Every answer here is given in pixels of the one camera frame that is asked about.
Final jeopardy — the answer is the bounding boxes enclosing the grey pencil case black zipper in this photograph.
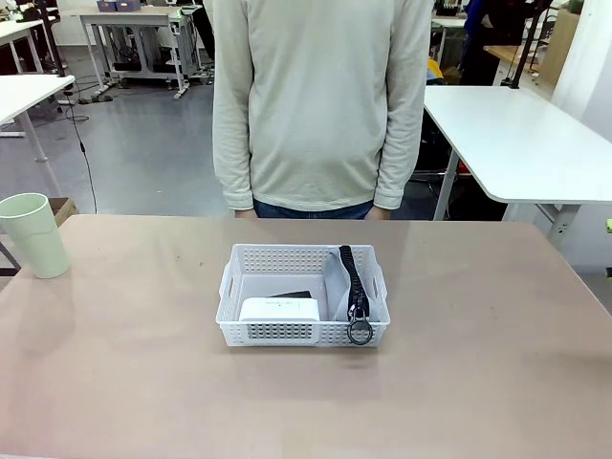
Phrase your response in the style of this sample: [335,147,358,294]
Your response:
[323,244,384,346]

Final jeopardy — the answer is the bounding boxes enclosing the background person blue jacket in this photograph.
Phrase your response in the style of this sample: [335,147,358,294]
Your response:
[457,0,530,88]

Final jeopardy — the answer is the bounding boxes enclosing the person left forearm cream sleeve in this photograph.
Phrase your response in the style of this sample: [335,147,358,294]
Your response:
[371,109,426,210]

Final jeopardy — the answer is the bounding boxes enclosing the white side table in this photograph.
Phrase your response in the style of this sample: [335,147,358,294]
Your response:
[0,73,77,277]

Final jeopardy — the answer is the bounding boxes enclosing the wooden top table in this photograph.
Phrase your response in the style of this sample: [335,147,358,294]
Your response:
[482,42,561,80]

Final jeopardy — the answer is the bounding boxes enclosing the pale green plastic cup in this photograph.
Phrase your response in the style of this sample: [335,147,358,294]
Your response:
[0,192,74,280]

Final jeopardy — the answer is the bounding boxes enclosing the large white table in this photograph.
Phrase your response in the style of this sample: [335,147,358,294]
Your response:
[422,84,612,248]

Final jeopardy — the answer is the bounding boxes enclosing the person torso cream sweater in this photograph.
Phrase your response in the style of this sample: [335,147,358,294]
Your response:
[211,0,437,212]

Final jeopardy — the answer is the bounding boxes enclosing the black office chair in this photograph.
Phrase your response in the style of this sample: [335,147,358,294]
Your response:
[26,0,68,78]

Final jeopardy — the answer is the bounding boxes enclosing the small brown cardboard box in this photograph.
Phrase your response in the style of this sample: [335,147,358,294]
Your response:
[47,196,79,229]

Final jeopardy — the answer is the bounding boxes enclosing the person right forearm cream sleeve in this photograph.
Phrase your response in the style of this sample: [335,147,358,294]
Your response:
[211,109,255,212]

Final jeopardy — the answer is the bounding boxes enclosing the white background desk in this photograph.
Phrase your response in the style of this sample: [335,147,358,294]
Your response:
[0,16,49,74]

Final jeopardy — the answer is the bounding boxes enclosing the blue jeans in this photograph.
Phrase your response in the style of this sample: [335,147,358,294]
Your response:
[251,196,375,221]

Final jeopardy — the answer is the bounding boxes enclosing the white perforated plastic basket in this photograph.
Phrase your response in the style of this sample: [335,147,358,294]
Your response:
[213,243,392,349]

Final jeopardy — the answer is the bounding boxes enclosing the grey wheeled workbench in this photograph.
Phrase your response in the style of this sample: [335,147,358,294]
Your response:
[78,8,205,101]

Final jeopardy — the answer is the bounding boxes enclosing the tall cardboard panel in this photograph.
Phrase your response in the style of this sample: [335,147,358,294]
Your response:
[538,8,585,89]

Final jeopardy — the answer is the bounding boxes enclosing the white rectangular box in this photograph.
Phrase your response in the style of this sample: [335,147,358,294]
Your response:
[237,296,323,336]

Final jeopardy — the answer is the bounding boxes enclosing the black floor cable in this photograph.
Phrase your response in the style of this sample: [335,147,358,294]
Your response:
[60,80,99,215]

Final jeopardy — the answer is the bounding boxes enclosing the black stapler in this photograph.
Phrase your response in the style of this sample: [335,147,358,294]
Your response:
[264,288,313,302]

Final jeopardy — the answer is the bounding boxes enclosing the black stand pole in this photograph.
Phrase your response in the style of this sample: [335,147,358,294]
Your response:
[505,0,549,91]

